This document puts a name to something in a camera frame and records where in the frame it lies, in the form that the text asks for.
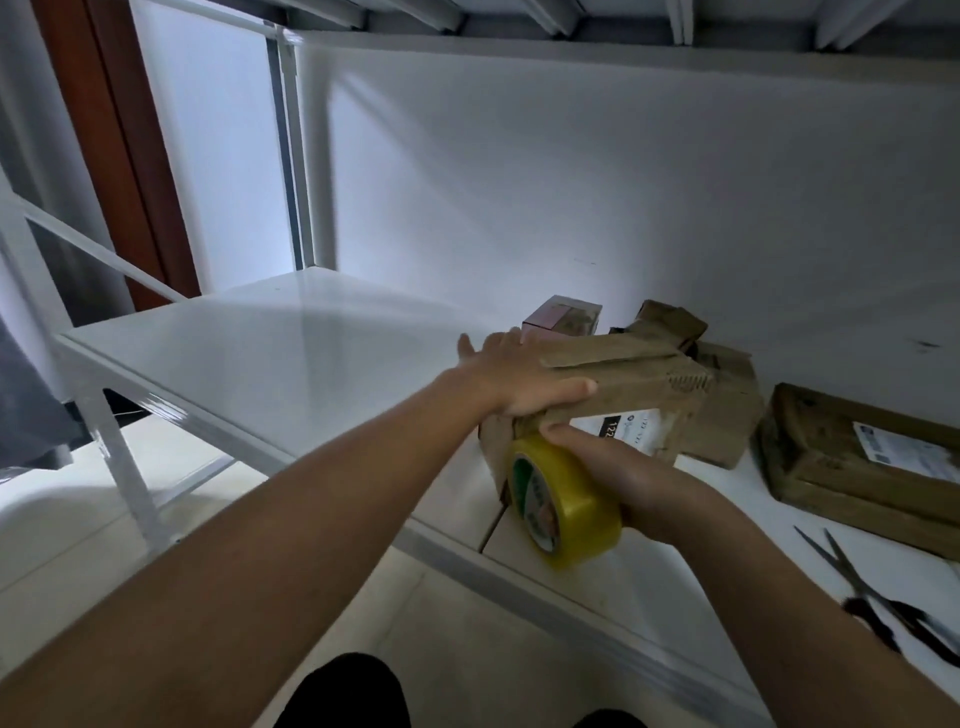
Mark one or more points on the pink carton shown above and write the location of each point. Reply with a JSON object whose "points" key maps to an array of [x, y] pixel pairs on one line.
{"points": [[563, 312]]}

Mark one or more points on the person's left hand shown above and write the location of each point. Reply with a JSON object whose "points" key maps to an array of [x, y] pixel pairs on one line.
{"points": [[518, 375]]}

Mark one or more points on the grey curtain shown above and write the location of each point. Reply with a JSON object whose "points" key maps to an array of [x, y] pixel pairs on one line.
{"points": [[30, 405]]}

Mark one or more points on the white metal shelf rack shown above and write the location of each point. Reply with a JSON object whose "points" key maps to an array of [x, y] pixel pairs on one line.
{"points": [[225, 345]]}

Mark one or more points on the perforated white metal rack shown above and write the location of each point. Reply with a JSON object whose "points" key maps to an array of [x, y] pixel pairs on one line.
{"points": [[75, 405]]}

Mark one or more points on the person's black trousers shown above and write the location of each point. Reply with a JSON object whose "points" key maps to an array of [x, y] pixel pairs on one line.
{"points": [[345, 695]]}

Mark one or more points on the person's left forearm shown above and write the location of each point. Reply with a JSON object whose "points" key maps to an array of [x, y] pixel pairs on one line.
{"points": [[210, 585]]}

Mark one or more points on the person's right forearm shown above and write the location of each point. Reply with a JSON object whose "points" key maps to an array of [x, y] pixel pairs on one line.
{"points": [[810, 630]]}

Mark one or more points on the small cardboard box red label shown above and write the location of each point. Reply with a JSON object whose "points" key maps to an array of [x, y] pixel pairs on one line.
{"points": [[728, 413]]}

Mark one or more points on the yellow tape roll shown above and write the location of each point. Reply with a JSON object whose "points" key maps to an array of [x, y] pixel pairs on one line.
{"points": [[578, 518]]}

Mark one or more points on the red-brown door frame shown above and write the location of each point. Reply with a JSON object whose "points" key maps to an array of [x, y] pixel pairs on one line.
{"points": [[120, 135]]}

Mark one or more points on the long cardboard box white label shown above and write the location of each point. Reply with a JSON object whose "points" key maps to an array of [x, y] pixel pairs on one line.
{"points": [[645, 375]]}

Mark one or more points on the corrugated cardboard box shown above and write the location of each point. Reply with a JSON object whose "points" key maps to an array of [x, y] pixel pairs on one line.
{"points": [[668, 320]]}

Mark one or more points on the person's right hand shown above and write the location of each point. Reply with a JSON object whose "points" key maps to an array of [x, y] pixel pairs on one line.
{"points": [[638, 480]]}

